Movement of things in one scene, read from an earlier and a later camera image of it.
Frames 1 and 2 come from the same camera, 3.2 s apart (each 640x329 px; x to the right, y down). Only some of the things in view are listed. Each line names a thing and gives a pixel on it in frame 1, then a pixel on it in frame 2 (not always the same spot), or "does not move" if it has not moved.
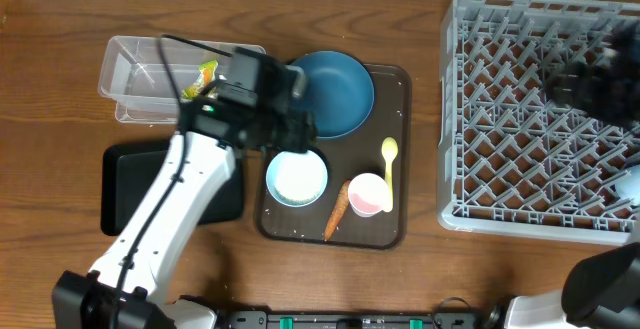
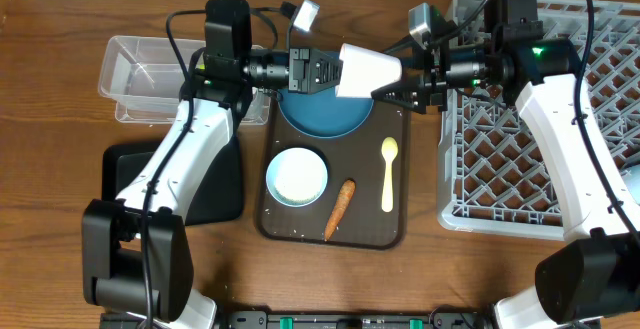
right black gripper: [587, 77] → [431, 79]
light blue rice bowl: [296, 178] does not move
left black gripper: [297, 132] → [298, 75]
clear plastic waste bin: [135, 78] does not move
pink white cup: [367, 194] → [364, 70]
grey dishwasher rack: [513, 158] does not move
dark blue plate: [338, 91] does not move
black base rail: [447, 319] does not move
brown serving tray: [346, 159] does not move
